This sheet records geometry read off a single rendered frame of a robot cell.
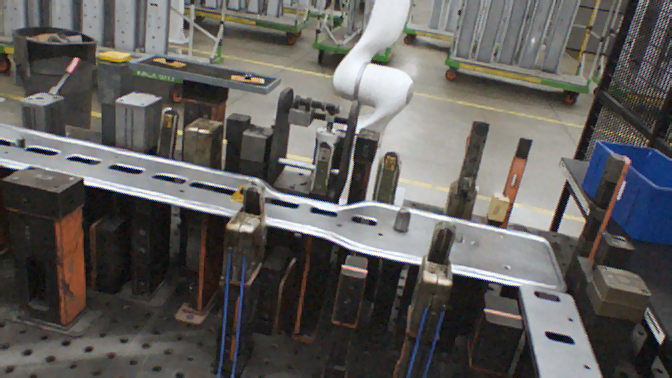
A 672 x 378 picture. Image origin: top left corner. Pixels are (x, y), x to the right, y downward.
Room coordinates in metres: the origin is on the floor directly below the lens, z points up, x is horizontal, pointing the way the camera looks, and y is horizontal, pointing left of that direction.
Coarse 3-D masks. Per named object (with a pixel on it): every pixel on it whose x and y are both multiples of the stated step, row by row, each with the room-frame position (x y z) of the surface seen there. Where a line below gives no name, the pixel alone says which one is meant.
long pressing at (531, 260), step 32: (0, 128) 1.21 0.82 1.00; (0, 160) 1.05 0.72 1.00; (32, 160) 1.07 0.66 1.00; (64, 160) 1.09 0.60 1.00; (96, 160) 1.13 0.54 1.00; (128, 160) 1.15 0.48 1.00; (160, 160) 1.17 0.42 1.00; (128, 192) 1.00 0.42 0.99; (160, 192) 1.02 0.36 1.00; (192, 192) 1.04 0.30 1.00; (288, 224) 0.98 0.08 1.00; (320, 224) 1.00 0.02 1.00; (352, 224) 1.02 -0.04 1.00; (384, 224) 1.04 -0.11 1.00; (416, 224) 1.07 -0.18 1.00; (480, 224) 1.11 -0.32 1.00; (384, 256) 0.92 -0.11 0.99; (416, 256) 0.93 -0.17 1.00; (480, 256) 0.97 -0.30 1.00; (512, 256) 1.00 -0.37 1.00; (544, 256) 1.02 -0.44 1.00; (544, 288) 0.90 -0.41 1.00
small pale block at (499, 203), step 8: (496, 200) 1.13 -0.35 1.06; (504, 200) 1.13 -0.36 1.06; (496, 208) 1.13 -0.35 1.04; (504, 208) 1.12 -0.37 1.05; (488, 216) 1.13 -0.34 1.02; (496, 216) 1.12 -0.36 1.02; (504, 216) 1.12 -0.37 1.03; (488, 224) 1.13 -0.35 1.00; (496, 224) 1.13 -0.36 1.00; (472, 288) 1.13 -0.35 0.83; (472, 296) 1.13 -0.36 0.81; (472, 304) 1.13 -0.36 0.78; (464, 312) 1.13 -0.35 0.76; (472, 312) 1.13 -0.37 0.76; (464, 320) 1.13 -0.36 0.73; (464, 328) 1.13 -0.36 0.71
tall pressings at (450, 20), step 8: (432, 0) 10.53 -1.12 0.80; (440, 0) 10.59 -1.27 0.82; (456, 0) 10.56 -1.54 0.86; (488, 0) 10.23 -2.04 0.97; (432, 8) 10.55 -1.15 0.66; (440, 8) 10.57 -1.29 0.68; (448, 8) 10.48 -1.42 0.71; (456, 8) 10.54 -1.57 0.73; (432, 16) 10.58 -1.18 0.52; (440, 16) 10.49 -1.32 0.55; (448, 16) 10.54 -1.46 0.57; (456, 16) 10.47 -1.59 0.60; (504, 16) 10.40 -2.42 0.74; (432, 24) 10.57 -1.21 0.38; (448, 24) 10.53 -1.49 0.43; (480, 24) 10.14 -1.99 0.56; (504, 24) 10.14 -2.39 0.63
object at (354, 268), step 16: (352, 256) 0.91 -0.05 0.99; (352, 272) 0.85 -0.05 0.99; (352, 288) 0.84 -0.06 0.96; (336, 304) 0.85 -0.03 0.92; (352, 304) 0.84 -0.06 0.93; (336, 320) 0.84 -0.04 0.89; (352, 320) 0.84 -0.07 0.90; (336, 336) 0.85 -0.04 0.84; (336, 352) 0.84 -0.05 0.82; (320, 368) 0.92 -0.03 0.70; (336, 368) 0.85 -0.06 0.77
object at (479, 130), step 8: (480, 120) 1.19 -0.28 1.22; (472, 128) 1.18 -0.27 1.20; (480, 128) 1.15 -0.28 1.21; (488, 128) 1.15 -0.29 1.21; (472, 136) 1.17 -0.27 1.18; (480, 136) 1.15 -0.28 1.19; (472, 144) 1.18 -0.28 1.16; (480, 144) 1.18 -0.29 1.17; (472, 152) 1.18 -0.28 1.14; (480, 152) 1.17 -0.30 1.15; (464, 160) 1.17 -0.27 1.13; (472, 160) 1.17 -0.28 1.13; (480, 160) 1.16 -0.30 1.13; (464, 168) 1.16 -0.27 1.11; (472, 168) 1.17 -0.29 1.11; (464, 176) 1.17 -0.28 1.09; (472, 176) 1.17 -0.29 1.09; (472, 184) 1.15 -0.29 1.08; (456, 192) 1.16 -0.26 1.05; (472, 192) 1.15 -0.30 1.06
